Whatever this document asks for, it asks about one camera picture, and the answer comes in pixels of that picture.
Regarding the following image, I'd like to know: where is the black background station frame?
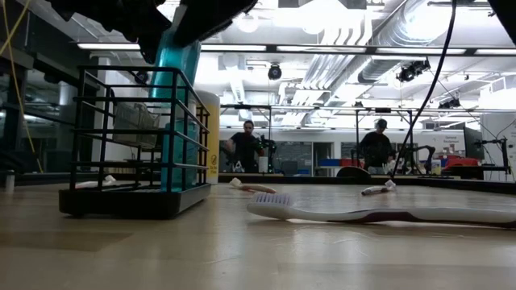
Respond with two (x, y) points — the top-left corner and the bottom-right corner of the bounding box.
(219, 102), (417, 175)

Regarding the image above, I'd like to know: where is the long ceiling light bar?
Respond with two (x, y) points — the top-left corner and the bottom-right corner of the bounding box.
(76, 41), (516, 56)

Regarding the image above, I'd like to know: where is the white orange toothbrush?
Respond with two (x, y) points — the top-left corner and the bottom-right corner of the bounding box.
(228, 177), (278, 194)
(74, 173), (118, 189)

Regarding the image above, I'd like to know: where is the black ceiling camera rig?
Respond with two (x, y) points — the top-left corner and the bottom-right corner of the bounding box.
(438, 97), (462, 110)
(396, 58), (431, 84)

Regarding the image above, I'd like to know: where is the person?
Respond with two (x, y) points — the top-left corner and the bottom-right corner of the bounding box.
(223, 119), (267, 174)
(358, 118), (396, 175)

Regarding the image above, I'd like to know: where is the small white cylinder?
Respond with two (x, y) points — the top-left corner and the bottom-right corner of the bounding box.
(4, 168), (16, 194)

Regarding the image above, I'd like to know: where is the black metal table frame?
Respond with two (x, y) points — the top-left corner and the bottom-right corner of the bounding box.
(0, 171), (516, 197)

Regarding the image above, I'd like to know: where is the black wire caddy rack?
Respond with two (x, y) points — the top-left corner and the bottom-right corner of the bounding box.
(57, 64), (212, 221)

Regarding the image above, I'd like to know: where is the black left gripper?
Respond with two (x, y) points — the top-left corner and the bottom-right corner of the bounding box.
(44, 0), (259, 64)

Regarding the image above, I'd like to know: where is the white purple toothbrush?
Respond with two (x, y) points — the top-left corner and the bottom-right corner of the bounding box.
(246, 192), (516, 230)
(360, 179), (397, 197)

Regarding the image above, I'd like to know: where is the yellow hanging cable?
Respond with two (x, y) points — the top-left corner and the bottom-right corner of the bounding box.
(0, 0), (44, 174)

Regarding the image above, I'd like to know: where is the silver ventilation duct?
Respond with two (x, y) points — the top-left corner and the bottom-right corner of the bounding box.
(356, 0), (448, 85)

